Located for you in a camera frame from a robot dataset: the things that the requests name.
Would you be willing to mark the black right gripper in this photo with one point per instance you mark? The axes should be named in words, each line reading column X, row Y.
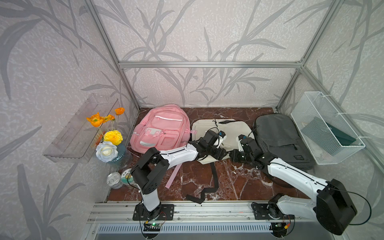
column 235, row 152

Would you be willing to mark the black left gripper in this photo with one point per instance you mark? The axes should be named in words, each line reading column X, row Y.
column 220, row 153

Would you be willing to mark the grey fabric backpack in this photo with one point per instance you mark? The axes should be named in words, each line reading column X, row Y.
column 277, row 134

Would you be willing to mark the pink backpack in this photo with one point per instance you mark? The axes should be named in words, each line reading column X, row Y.
column 164, row 128

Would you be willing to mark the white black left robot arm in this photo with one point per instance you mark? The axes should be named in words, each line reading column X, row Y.
column 151, row 168

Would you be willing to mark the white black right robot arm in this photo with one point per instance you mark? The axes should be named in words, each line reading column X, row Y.
column 328, row 202

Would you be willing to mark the green book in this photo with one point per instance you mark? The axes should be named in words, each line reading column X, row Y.
column 325, row 135

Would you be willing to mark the right controller circuit board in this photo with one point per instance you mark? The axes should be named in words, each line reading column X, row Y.
column 279, row 230

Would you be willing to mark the controller circuit board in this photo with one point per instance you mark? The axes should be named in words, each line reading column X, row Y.
column 279, row 230
column 153, row 226

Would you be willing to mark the teal glass vase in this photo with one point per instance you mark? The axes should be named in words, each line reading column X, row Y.
column 123, row 159

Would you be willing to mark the green labelled tin can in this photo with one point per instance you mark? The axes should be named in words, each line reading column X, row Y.
column 127, row 178

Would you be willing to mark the yellow artificial flower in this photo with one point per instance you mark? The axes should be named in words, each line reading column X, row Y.
column 115, row 137

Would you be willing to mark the small orange artificial flower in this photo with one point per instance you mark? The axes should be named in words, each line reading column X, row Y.
column 119, row 111

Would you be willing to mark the left controller circuit board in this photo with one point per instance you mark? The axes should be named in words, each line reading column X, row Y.
column 153, row 226

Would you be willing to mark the silver tin can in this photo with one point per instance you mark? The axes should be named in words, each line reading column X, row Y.
column 114, row 181

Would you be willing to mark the white artificial rose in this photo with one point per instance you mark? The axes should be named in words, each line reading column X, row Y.
column 106, row 151

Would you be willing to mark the orange artificial poppy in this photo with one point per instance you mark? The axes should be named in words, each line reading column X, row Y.
column 96, row 120

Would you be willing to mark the clear plastic shelf tray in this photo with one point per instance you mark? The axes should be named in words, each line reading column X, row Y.
column 77, row 141

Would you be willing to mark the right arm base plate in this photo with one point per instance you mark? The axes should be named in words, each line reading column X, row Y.
column 269, row 212

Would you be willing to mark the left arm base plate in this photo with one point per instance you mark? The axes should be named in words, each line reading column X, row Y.
column 164, row 212

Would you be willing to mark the white wire mesh basket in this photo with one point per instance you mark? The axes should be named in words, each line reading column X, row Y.
column 316, row 104

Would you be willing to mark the aluminium mounting rail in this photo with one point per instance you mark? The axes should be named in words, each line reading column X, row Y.
column 184, row 212

